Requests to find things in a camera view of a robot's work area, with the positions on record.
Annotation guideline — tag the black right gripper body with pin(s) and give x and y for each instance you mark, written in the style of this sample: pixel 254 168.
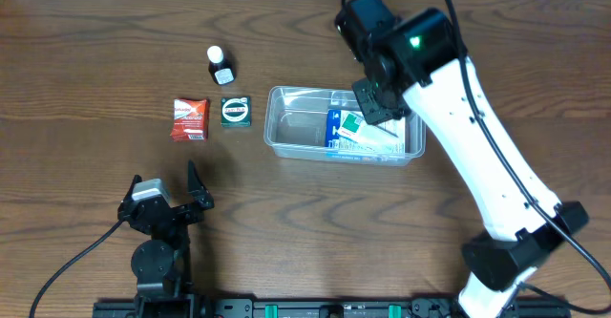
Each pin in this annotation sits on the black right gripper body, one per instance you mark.
pixel 374 103

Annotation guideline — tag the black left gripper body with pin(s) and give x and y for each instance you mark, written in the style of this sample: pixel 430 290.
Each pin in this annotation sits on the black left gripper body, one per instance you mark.
pixel 171 212

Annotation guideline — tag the white green medicine box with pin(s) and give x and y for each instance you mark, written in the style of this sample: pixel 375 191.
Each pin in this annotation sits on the white green medicine box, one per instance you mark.
pixel 384 138

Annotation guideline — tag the blue fever patch box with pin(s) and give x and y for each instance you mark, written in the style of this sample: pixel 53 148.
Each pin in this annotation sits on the blue fever patch box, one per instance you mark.
pixel 333 141

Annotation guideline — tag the clear plastic container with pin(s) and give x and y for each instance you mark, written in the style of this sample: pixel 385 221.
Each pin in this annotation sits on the clear plastic container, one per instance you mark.
pixel 296 124

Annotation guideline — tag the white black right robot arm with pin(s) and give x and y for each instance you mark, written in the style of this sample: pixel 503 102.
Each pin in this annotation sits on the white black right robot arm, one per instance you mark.
pixel 420 66

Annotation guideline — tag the red Panadol box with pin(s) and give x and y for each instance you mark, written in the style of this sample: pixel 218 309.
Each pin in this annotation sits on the red Panadol box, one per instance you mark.
pixel 191 119

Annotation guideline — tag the green Zam-Buk box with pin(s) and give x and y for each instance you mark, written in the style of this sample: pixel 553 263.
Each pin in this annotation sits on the green Zam-Buk box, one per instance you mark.
pixel 236 112

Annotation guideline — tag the dark syrup bottle white cap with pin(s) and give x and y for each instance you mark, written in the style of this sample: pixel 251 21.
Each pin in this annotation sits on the dark syrup bottle white cap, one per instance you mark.
pixel 220 66

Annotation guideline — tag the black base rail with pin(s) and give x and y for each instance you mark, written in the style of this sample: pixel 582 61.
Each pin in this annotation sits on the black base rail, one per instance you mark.
pixel 246 308

